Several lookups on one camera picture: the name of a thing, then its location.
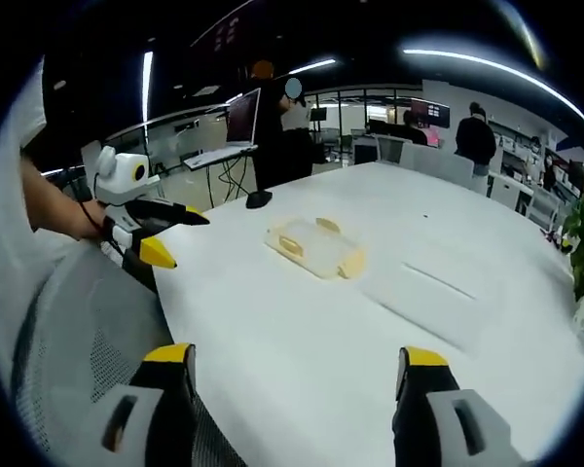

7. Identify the long ceiling light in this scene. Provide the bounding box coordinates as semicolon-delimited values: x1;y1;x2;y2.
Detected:
401;46;584;124
288;57;338;74
140;51;155;124

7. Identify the clear plastic container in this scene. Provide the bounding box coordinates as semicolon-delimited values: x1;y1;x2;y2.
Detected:
265;216;370;282

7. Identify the open laptop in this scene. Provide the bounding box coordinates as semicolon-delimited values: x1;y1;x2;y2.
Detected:
225;88;263;148

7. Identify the person's white shirt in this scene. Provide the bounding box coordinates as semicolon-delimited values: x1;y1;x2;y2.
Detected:
0;57;87;405

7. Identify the grey mesh office chair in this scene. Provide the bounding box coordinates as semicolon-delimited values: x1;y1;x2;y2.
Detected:
9;240;247;467

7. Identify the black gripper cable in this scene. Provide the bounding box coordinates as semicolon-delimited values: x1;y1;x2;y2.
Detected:
80;194;128;258

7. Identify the black stand base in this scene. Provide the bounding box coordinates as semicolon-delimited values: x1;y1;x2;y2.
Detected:
245;190;274;210

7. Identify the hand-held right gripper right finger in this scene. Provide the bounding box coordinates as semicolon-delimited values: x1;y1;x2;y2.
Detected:
391;345;527;467

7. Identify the white laptop stand table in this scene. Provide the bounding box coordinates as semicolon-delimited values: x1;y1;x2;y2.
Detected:
183;143;259;171

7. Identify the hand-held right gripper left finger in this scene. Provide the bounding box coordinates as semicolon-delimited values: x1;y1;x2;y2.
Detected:
85;342;199;467

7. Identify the white office chair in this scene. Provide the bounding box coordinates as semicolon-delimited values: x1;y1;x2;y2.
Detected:
376;134;414;167

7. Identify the red wall screen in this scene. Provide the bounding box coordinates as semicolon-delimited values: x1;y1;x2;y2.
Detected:
410;98;452;130

